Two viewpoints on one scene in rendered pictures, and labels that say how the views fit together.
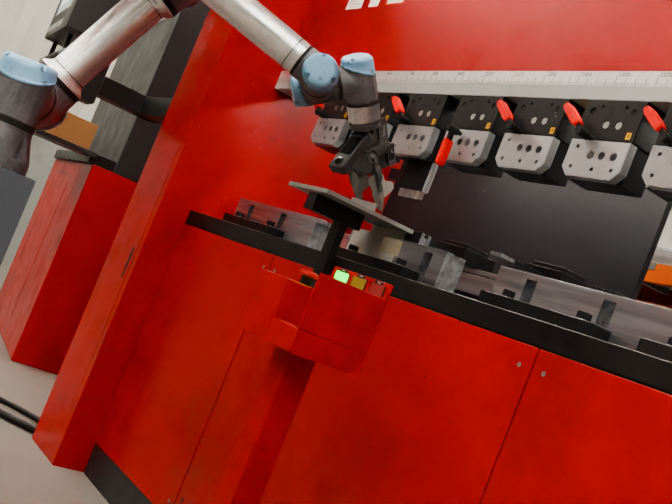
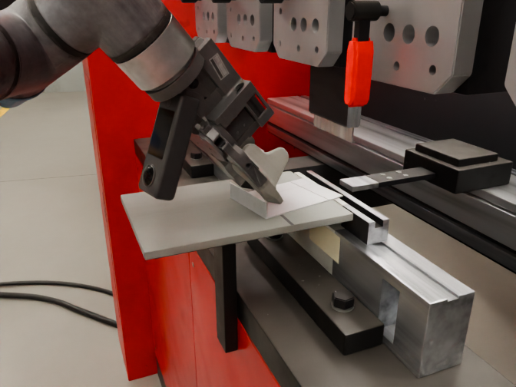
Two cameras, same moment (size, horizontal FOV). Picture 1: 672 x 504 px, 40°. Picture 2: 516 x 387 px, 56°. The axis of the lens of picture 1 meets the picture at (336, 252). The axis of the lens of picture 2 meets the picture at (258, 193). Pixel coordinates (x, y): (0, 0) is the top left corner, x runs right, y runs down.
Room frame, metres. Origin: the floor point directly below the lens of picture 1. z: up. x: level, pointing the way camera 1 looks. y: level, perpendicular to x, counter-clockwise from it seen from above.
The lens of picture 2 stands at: (1.64, -0.13, 1.25)
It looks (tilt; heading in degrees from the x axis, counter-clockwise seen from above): 22 degrees down; 10
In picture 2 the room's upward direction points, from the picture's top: straight up
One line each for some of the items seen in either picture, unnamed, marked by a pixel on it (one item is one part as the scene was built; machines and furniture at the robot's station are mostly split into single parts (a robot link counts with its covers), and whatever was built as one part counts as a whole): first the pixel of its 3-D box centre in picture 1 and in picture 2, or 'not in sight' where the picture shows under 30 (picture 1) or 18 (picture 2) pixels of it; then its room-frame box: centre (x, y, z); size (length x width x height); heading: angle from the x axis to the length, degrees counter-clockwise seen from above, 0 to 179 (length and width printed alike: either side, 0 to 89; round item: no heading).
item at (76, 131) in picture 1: (67, 131); not in sight; (4.27, 1.35, 1.05); 0.30 x 0.28 x 0.14; 24
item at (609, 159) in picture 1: (614, 147); not in sight; (1.81, -0.43, 1.26); 0.15 x 0.09 x 0.17; 33
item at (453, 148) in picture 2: (444, 246); (418, 168); (2.37, -0.25, 1.01); 0.26 x 0.12 x 0.05; 123
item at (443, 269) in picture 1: (398, 260); (345, 253); (2.25, -0.15, 0.92); 0.39 x 0.06 x 0.10; 33
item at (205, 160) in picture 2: (252, 226); (185, 153); (2.76, 0.26, 0.89); 0.30 x 0.05 x 0.03; 33
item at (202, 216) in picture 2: (351, 207); (231, 206); (2.21, 0.01, 1.00); 0.26 x 0.18 x 0.01; 123
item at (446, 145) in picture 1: (448, 146); (365, 55); (2.13, -0.15, 1.20); 0.04 x 0.02 x 0.10; 123
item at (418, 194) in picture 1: (416, 180); (333, 99); (2.29, -0.12, 1.13); 0.10 x 0.02 x 0.10; 33
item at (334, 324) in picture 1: (314, 306); not in sight; (1.76, 0.00, 0.75); 0.20 x 0.16 x 0.18; 33
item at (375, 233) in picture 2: (400, 234); (335, 203); (2.27, -0.13, 0.98); 0.20 x 0.03 x 0.03; 33
